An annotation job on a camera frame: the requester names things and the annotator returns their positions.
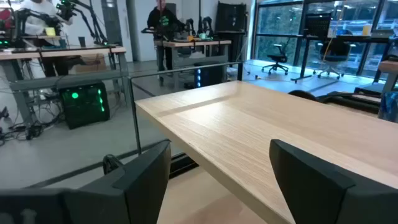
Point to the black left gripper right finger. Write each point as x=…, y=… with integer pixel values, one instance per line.
x=311, y=186

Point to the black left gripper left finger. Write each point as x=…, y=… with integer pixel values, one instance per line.
x=136, y=186

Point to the black background robot arm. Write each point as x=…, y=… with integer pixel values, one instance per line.
x=206, y=26
x=34, y=17
x=90, y=18

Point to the computer tower green lights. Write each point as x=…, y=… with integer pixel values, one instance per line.
x=84, y=105

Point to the blue patterned cup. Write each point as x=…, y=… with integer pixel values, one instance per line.
x=388, y=107

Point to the computer tower blue lights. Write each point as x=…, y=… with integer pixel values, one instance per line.
x=206, y=76

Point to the cardboard box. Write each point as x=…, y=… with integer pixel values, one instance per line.
x=91, y=63

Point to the black office chair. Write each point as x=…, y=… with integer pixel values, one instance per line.
x=277, y=57
x=334, y=54

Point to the black desk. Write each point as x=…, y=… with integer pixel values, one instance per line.
x=348, y=39

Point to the wooden table grey legs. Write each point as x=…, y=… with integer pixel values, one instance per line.
x=62, y=51
x=192, y=44

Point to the yellow cup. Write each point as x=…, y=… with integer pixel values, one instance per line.
x=367, y=30

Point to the person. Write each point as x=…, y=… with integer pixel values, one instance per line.
x=35, y=18
x=163, y=21

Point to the black storage cabinet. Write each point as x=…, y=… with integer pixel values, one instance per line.
x=230, y=18

